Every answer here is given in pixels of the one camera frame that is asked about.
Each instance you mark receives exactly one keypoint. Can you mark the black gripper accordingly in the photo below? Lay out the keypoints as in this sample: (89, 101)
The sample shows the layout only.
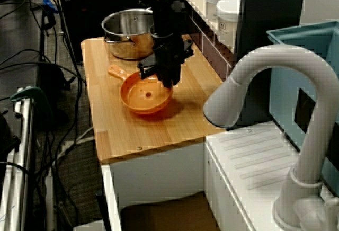
(169, 53)

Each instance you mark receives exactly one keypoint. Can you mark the orange plastic toy pan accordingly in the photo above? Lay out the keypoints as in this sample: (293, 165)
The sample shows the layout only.
(137, 101)

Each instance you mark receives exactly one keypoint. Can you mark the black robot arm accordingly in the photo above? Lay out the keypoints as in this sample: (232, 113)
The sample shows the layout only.
(167, 11)

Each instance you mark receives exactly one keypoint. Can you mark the stainless steel pot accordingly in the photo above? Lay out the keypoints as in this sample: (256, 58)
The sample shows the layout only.
(124, 27)

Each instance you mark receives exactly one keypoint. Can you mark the white toy sink unit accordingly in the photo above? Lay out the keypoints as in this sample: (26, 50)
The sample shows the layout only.
(159, 170)

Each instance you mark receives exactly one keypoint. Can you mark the green clamp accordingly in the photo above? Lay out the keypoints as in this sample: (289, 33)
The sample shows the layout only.
(39, 96)

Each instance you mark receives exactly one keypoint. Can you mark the blue plastic bin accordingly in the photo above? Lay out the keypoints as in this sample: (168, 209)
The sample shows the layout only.
(291, 69)

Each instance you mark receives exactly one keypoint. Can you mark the grey toy faucet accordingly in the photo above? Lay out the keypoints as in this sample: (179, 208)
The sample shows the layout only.
(312, 135)

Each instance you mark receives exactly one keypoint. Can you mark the dark grey cabinet post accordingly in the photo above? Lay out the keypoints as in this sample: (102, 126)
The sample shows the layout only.
(265, 16)

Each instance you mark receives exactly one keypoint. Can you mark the aluminium frame rail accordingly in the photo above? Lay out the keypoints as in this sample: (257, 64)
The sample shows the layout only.
(25, 149)

